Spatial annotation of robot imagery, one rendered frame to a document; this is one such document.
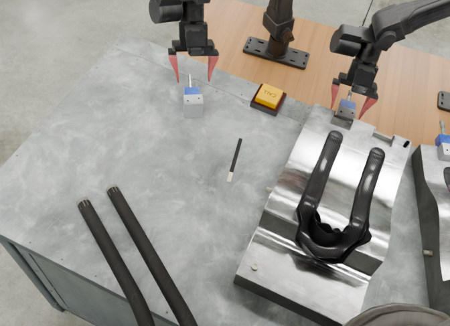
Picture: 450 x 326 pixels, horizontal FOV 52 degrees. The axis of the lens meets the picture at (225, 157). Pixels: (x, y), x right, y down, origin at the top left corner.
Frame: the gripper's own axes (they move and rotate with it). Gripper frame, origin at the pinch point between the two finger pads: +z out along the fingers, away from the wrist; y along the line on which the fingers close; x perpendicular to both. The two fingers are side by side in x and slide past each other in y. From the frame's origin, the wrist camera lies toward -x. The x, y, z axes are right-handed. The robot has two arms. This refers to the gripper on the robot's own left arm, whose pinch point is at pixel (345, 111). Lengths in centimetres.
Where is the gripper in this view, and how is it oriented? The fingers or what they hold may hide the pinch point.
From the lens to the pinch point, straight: 129.0
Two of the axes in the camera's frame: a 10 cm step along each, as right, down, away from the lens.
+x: 2.5, -4.0, 8.8
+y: 9.4, 3.2, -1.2
